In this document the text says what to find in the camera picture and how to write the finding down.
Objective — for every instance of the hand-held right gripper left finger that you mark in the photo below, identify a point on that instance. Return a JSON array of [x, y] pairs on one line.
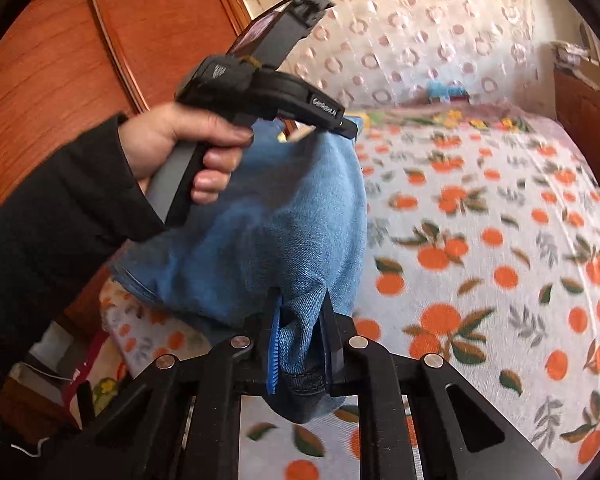
[[274, 360]]

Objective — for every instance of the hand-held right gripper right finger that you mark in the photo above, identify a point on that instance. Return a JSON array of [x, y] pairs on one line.
[[334, 370]]

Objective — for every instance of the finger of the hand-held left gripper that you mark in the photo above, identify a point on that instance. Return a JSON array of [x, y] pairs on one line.
[[345, 127]]

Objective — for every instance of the blue denim jeans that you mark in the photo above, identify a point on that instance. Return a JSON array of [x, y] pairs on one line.
[[280, 220]]

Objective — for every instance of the person's left forearm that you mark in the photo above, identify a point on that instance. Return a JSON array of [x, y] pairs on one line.
[[55, 235]]

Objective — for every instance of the person's left hand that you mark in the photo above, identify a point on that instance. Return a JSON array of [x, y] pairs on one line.
[[160, 130]]

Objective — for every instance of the small blue-topped box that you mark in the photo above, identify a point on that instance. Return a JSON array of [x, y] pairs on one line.
[[447, 91]]

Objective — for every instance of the circle-patterned sheer curtain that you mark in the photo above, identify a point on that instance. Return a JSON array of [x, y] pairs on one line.
[[430, 20]]

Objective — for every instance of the wooden louvered wardrobe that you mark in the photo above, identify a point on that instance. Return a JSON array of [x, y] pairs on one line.
[[130, 35]]

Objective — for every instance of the orange-print bed sheet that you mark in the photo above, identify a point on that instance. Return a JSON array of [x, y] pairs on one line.
[[480, 210]]

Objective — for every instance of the red cloth strip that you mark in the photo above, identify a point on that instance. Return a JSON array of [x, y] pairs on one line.
[[87, 360]]

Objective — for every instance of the stack of papers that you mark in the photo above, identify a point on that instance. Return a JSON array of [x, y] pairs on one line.
[[570, 52]]

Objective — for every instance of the wooden cabinet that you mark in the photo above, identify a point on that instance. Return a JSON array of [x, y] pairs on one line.
[[590, 110]]

